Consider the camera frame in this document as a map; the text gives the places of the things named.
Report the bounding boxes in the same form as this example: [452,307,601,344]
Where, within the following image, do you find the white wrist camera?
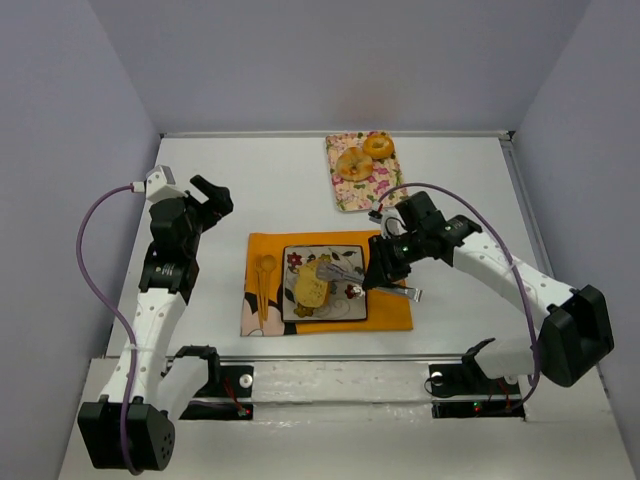
[131,165,186,204]
[368,201,406,239]

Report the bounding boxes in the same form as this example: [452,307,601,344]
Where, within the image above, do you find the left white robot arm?
[75,167,234,476]

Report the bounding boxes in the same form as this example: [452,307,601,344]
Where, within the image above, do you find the metal tongs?
[316,262,423,303]

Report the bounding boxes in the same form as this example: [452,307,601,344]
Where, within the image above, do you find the orange plastic spoon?
[259,255,277,322]

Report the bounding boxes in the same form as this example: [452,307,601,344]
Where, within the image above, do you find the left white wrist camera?
[131,165,186,204]

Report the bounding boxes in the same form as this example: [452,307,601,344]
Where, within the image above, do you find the floral rectangular tray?
[325,130,404,213]

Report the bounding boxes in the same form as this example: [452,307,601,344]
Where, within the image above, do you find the pale glazed bagel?
[335,147,374,182]

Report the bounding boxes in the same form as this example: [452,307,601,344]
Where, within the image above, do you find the purple cable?
[372,182,542,401]
[75,184,149,475]

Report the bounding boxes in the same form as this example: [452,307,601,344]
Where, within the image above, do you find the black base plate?
[423,363,526,419]
[179,363,254,421]

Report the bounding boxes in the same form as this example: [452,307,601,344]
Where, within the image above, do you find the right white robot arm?
[362,191,614,387]

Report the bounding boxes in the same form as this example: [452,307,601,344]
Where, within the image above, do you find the floral square plate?
[281,245,367,323]

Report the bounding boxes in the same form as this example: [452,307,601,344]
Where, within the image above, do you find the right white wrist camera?
[368,201,406,239]

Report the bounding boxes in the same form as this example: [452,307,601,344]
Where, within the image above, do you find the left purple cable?
[75,184,149,475]

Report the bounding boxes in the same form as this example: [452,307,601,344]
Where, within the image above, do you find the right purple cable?
[372,182,542,401]

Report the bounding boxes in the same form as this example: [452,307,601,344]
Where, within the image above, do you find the large herb bread slice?
[293,259,330,308]

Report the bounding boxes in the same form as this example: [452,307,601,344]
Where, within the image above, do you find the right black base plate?
[423,363,526,419]

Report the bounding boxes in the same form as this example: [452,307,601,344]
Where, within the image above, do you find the orange bagel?
[362,133,395,160]

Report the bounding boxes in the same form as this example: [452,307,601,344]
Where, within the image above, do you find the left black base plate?
[179,363,254,421]

